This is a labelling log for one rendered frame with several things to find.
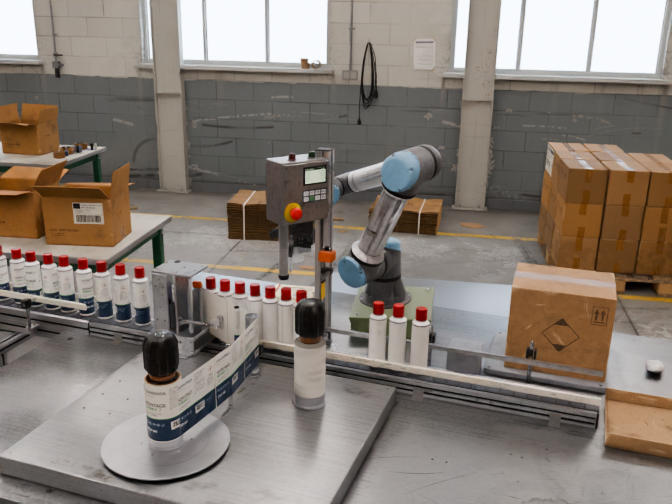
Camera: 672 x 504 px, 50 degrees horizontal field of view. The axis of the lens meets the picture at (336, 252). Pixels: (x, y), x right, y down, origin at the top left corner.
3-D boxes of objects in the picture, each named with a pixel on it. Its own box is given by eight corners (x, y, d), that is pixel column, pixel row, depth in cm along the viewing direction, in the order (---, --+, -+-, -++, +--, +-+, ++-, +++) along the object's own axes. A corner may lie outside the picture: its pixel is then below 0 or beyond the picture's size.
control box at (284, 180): (265, 219, 224) (265, 158, 218) (311, 211, 233) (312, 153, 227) (283, 227, 216) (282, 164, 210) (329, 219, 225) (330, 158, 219)
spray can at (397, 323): (385, 370, 217) (387, 306, 211) (389, 362, 222) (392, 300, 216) (402, 373, 216) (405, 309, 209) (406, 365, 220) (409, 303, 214)
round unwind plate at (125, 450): (73, 466, 169) (73, 462, 168) (148, 403, 196) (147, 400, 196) (189, 496, 159) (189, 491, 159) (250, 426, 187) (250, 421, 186)
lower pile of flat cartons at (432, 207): (366, 230, 667) (367, 207, 660) (376, 215, 717) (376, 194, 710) (437, 236, 654) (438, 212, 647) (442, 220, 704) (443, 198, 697)
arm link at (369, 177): (450, 135, 233) (342, 168, 267) (431, 141, 225) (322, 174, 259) (460, 169, 234) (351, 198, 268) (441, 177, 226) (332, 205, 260)
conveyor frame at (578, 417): (88, 335, 248) (87, 322, 247) (108, 323, 258) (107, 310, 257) (597, 429, 197) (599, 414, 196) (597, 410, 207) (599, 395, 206)
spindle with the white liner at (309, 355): (288, 406, 196) (287, 304, 187) (300, 391, 204) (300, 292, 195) (319, 413, 193) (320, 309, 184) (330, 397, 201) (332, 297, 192)
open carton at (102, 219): (31, 251, 349) (22, 174, 337) (75, 222, 397) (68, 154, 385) (110, 254, 346) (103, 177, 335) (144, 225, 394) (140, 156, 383)
